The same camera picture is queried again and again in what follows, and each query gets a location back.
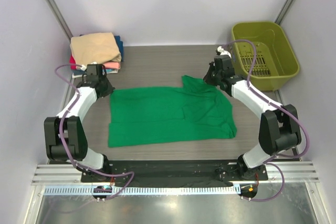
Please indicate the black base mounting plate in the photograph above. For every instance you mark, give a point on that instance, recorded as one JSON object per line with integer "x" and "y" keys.
{"x": 184, "y": 173}

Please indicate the beige folded t-shirt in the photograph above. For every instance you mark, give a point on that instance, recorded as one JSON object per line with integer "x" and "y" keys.
{"x": 97, "y": 47}

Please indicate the green t-shirt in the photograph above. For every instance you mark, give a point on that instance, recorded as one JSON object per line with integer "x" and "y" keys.
{"x": 152, "y": 115}

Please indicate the slotted cable duct rail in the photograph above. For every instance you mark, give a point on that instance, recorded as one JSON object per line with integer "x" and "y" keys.
{"x": 95, "y": 190}

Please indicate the pink folded t-shirt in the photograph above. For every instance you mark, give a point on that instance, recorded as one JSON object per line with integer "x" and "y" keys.
{"x": 112, "y": 65}

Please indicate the left aluminium corner post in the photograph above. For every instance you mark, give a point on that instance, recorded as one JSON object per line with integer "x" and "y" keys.
{"x": 59, "y": 17}

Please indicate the magenta folded t-shirt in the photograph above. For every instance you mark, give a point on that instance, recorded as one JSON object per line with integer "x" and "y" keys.
{"x": 71, "y": 60}

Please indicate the teal folded t-shirt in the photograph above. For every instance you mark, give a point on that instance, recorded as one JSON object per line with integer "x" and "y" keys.
{"x": 83, "y": 68}

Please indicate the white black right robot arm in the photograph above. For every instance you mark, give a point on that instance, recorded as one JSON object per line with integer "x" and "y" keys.
{"x": 278, "y": 128}

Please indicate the olive green plastic basket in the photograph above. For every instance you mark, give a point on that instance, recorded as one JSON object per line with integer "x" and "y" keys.
{"x": 276, "y": 62}

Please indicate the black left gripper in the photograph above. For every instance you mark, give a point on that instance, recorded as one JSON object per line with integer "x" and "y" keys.
{"x": 109, "y": 88}

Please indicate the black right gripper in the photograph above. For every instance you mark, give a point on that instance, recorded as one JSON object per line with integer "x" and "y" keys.
{"x": 207, "y": 78}

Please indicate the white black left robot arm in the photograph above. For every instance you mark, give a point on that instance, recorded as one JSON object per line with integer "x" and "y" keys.
{"x": 65, "y": 139}

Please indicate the aluminium frame rail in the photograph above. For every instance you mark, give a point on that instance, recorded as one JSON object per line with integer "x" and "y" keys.
{"x": 291, "y": 171}

